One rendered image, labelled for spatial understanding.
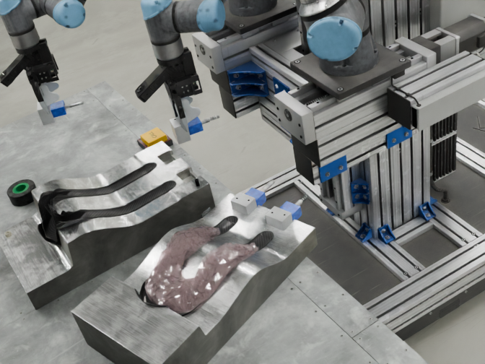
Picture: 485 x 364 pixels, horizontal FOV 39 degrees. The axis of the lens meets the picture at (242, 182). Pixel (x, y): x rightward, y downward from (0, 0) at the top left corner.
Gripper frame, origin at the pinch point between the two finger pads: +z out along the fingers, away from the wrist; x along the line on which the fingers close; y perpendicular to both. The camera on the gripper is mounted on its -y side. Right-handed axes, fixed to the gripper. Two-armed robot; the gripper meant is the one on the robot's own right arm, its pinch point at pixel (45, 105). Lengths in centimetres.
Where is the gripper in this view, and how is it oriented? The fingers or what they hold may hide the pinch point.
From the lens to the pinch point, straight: 212.0
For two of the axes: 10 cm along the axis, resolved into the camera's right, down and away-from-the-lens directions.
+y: 9.6, -2.8, 0.8
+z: 1.7, 7.7, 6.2
